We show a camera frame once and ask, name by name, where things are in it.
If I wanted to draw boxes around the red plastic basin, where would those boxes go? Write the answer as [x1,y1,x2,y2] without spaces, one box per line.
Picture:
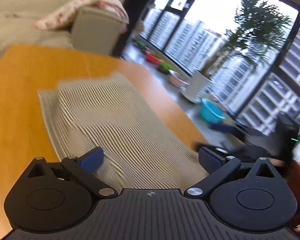
[146,53,162,65]

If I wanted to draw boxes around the cyan plastic basin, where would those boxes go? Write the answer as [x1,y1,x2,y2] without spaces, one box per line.
[200,99,225,124]

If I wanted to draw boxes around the green plant tray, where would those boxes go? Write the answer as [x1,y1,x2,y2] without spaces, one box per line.
[157,61,175,75]

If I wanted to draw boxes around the pink floral blanket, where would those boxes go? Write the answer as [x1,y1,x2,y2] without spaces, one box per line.
[34,0,129,30]

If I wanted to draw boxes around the right gloved hand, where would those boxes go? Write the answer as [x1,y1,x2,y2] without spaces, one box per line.
[266,112,300,163]

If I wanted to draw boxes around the beige sofa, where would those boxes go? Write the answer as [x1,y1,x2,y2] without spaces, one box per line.
[0,0,129,58]

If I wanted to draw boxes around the white ribbed plant pot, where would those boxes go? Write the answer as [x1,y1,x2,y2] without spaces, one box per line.
[181,69,214,103]

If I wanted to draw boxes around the potted palm plant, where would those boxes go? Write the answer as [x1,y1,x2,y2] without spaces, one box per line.
[200,0,293,79]

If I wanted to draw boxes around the dark curtain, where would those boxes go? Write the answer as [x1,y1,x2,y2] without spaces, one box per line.
[111,0,149,57]

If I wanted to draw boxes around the pink bowl on floor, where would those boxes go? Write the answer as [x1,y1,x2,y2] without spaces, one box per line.
[169,70,190,88]

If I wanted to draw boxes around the beige black striped garment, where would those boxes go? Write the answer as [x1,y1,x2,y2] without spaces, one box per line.
[38,72,208,190]

